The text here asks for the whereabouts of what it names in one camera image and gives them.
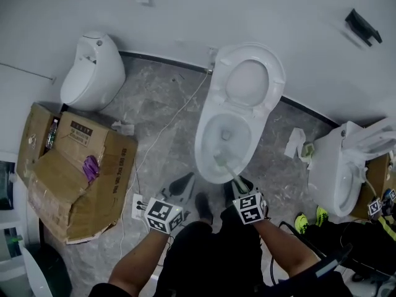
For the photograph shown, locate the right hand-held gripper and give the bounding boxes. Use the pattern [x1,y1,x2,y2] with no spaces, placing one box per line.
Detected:
[230,176,269,226]

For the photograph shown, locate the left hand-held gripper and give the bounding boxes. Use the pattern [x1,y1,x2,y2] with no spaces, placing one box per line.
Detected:
[144,171,196,235]

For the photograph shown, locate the pale green toilet brush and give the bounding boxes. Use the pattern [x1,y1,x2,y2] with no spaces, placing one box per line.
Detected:
[213,153,249,194]

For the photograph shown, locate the white toilet with raised seat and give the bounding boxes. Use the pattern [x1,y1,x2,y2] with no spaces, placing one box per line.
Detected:
[194,41,286,184]

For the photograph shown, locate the person's right forearm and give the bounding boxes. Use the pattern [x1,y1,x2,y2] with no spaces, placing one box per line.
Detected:
[259,220,319,280]

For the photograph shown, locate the person's left forearm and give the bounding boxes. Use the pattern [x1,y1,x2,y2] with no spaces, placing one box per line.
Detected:
[108,229,173,290]

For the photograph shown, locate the pale green plastic part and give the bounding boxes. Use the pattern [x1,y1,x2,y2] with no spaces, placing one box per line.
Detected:
[299,142,316,162]

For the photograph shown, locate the white toilet with tilted lid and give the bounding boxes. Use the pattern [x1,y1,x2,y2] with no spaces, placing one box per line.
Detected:
[308,116,396,218]

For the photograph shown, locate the egg-shaped white toilet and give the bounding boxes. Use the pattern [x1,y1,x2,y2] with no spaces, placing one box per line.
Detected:
[60,31,126,111]

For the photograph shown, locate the person's left black shoe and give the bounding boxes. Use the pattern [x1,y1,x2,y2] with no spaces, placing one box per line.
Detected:
[194,192,213,225]

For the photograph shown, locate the white power strip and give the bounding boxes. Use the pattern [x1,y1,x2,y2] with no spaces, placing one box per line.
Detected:
[132,193,146,220]

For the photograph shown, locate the white paper towel strip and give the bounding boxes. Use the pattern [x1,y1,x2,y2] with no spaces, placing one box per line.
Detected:
[283,127,306,159]

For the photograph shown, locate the large torn cardboard box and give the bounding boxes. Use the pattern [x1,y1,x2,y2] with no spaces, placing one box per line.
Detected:
[15,102,139,244]

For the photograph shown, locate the person's black shorts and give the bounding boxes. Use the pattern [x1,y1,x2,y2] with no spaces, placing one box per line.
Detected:
[154,207,264,297]

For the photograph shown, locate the crumpled white tissue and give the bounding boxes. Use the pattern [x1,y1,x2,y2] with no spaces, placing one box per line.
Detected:
[111,120,136,135]

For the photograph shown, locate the person's black shirt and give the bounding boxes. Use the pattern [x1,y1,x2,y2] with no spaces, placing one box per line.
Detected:
[88,270,353,297]

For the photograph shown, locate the metal water inlet valve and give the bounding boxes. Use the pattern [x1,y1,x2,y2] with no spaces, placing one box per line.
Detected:
[209,46,218,74]

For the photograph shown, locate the small brown cardboard box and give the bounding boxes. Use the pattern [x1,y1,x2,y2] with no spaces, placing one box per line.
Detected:
[352,153,394,220]

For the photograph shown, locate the clear plastic bottle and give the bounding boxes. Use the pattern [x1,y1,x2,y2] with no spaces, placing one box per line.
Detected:
[45,118,59,150]

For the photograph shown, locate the white cabinet with dark glass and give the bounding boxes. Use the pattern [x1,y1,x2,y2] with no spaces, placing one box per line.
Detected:
[0,152,41,297]

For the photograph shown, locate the thin white cable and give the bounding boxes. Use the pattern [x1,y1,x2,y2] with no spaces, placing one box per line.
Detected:
[119,69,210,256]

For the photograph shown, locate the thin grey wall cable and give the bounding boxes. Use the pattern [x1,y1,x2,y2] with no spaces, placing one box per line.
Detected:
[0,62,57,82]

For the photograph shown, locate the black wall shelf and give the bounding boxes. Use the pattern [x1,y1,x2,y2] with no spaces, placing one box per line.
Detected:
[345,8,383,48]

